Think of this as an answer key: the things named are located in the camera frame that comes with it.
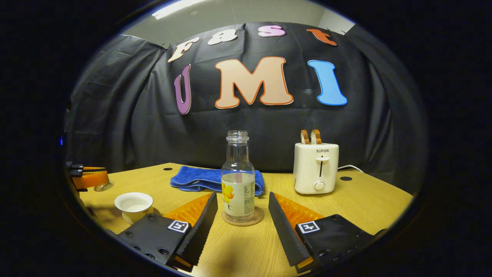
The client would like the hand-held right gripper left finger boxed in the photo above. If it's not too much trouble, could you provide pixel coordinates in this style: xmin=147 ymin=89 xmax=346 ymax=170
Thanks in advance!
xmin=115 ymin=192 xmax=218 ymax=272

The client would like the cream ceramic teacup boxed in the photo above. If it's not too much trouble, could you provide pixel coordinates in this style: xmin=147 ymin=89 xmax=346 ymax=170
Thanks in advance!
xmin=114 ymin=192 xmax=154 ymax=224

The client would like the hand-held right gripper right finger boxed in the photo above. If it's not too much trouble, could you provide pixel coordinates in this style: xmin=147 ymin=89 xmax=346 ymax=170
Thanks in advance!
xmin=268 ymin=192 xmax=387 ymax=274

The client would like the clear water bottle yellow label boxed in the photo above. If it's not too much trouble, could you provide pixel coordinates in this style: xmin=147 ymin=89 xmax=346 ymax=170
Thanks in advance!
xmin=221 ymin=130 xmax=256 ymax=224

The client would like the folded blue towel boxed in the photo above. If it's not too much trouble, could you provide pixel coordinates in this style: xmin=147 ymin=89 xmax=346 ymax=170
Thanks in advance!
xmin=170 ymin=166 xmax=265 ymax=197

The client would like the round cork coaster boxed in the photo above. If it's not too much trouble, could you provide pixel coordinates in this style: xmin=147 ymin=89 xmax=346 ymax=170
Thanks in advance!
xmin=221 ymin=207 xmax=265 ymax=226

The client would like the white toaster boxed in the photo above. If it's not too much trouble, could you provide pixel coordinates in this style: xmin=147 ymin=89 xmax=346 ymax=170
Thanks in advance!
xmin=293 ymin=142 xmax=339 ymax=195

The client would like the black backdrop cloth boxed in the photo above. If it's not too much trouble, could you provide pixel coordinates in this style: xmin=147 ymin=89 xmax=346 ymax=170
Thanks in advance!
xmin=65 ymin=22 xmax=427 ymax=193

